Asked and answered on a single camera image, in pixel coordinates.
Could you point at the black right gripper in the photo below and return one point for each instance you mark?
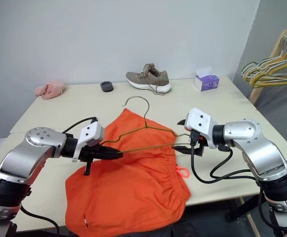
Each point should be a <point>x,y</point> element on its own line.
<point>198,145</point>

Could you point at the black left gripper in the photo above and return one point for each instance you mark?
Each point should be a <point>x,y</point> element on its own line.
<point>90,153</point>

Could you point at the orange shorts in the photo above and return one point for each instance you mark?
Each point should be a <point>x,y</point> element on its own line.
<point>123,187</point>

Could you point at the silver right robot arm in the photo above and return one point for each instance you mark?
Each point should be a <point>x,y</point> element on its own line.
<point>257,148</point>

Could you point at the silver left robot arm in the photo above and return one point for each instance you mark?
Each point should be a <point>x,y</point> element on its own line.
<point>22,158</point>

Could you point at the purple tissue box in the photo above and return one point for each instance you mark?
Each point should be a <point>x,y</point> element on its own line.
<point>207,82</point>

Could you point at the taupe knit sneaker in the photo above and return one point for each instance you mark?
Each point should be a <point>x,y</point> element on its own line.
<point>155,79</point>

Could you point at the black table leg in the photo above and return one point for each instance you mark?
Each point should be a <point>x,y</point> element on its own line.
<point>242,209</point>

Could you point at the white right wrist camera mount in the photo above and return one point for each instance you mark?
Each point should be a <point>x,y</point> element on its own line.
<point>200,118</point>

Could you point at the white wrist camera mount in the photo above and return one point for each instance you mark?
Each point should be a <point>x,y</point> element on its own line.
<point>200,118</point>
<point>91,132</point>

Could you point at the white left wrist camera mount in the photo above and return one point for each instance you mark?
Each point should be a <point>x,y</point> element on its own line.
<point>91,132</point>

